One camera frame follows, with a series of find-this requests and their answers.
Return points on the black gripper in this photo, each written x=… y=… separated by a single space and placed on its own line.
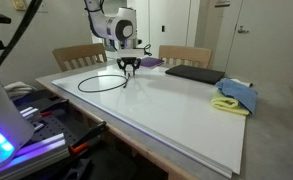
x=129 y=62

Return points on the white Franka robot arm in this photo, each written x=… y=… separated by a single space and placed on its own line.
x=101 y=25

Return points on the purple notebook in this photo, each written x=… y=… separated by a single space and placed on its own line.
x=152 y=62

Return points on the light wooden slat-back chair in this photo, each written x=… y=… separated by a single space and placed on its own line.
x=186 y=52
x=79 y=51

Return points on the large white board mat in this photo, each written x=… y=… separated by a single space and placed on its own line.
x=172 y=110

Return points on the black flat folder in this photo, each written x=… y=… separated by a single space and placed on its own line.
x=196 y=74

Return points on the yellow cloth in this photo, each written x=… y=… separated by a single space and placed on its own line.
x=224 y=105

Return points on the white cloth bundle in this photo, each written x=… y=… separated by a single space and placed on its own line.
x=19 y=89

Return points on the blue cloth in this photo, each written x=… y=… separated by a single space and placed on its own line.
x=241 y=93

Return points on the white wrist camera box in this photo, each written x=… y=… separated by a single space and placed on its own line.
x=131 y=54

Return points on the small aluminium bracket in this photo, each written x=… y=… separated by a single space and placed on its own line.
x=31 y=113

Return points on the wall door sign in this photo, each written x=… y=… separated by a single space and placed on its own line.
x=222 y=3

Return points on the aluminium extrusion rail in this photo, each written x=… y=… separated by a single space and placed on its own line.
x=36 y=151

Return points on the beige wall thermostat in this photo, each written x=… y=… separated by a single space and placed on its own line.
x=18 y=4

